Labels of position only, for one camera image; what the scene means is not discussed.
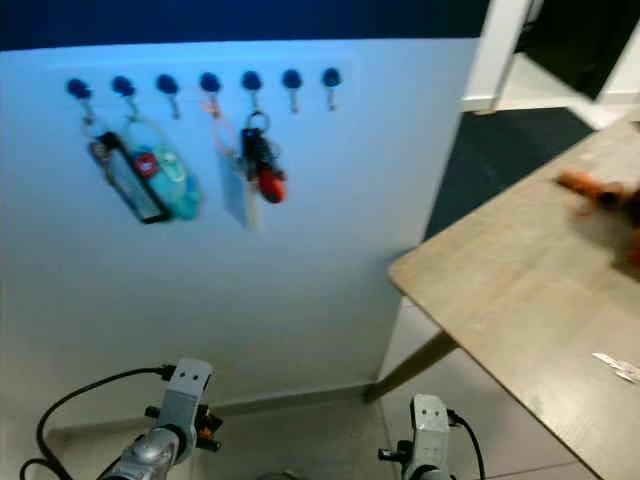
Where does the blue knob metal hook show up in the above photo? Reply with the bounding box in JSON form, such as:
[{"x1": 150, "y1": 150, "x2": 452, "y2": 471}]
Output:
[
  {"x1": 241, "y1": 70, "x2": 266, "y2": 113},
  {"x1": 321, "y1": 66, "x2": 344, "y2": 111},
  {"x1": 156, "y1": 73, "x2": 182, "y2": 119},
  {"x1": 281, "y1": 68, "x2": 306, "y2": 113},
  {"x1": 199, "y1": 71, "x2": 224, "y2": 116},
  {"x1": 112, "y1": 75, "x2": 138, "y2": 119},
  {"x1": 66, "y1": 77, "x2": 93, "y2": 121}
]

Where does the wooden table leg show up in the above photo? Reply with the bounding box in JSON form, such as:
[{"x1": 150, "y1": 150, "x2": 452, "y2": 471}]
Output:
[{"x1": 363, "y1": 330, "x2": 461, "y2": 404}]

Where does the clear plastic card holder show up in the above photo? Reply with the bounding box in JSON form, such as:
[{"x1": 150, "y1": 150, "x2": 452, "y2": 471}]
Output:
[{"x1": 222, "y1": 150, "x2": 258, "y2": 233}]

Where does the red oval charm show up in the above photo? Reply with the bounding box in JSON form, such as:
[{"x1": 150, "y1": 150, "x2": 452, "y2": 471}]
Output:
[{"x1": 257, "y1": 167, "x2": 288, "y2": 205}]

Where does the small silvery white object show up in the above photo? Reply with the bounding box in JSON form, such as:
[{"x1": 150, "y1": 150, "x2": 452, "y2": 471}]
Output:
[{"x1": 591, "y1": 350, "x2": 640, "y2": 387}]

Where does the black framed card holder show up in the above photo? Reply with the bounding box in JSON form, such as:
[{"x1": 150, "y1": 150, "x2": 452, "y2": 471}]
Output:
[{"x1": 88, "y1": 133, "x2": 173, "y2": 225}]

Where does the red round tag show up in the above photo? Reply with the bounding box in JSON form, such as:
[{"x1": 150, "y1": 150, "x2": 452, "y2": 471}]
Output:
[{"x1": 136, "y1": 152, "x2": 160, "y2": 178}]

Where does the black car key fob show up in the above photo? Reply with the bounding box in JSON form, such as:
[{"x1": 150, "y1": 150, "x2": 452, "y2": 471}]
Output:
[{"x1": 240, "y1": 112, "x2": 273, "y2": 171}]

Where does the brown cardboard roll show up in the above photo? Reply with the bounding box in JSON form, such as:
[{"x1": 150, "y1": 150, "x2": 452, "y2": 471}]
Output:
[{"x1": 556, "y1": 170, "x2": 629, "y2": 213}]

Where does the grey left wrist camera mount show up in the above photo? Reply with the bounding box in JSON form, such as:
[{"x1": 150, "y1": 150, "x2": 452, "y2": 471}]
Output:
[{"x1": 158, "y1": 357, "x2": 216, "y2": 446}]

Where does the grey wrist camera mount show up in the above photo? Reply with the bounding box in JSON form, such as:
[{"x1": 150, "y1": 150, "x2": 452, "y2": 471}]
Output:
[
  {"x1": 407, "y1": 392, "x2": 452, "y2": 473},
  {"x1": 158, "y1": 357, "x2": 216, "y2": 446}
]

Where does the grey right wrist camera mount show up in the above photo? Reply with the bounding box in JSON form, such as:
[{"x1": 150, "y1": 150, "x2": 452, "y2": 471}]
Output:
[{"x1": 407, "y1": 392, "x2": 452, "y2": 473}]

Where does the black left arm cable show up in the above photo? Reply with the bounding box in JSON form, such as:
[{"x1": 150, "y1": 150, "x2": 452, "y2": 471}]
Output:
[{"x1": 18, "y1": 365, "x2": 173, "y2": 480}]

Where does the teal plush keychain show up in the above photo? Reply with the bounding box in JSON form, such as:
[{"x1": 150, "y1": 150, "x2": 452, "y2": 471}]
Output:
[{"x1": 125, "y1": 115, "x2": 204, "y2": 222}]

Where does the orange loop cord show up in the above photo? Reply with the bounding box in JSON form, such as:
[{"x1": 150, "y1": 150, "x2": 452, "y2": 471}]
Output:
[{"x1": 208, "y1": 94, "x2": 235, "y2": 158}]

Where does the white hook rail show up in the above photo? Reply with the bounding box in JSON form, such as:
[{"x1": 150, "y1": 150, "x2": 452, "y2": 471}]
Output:
[{"x1": 45, "y1": 58, "x2": 361, "y2": 103}]

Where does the white door frame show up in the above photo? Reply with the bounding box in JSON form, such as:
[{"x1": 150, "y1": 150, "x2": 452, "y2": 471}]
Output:
[{"x1": 460, "y1": 0, "x2": 533, "y2": 113}]

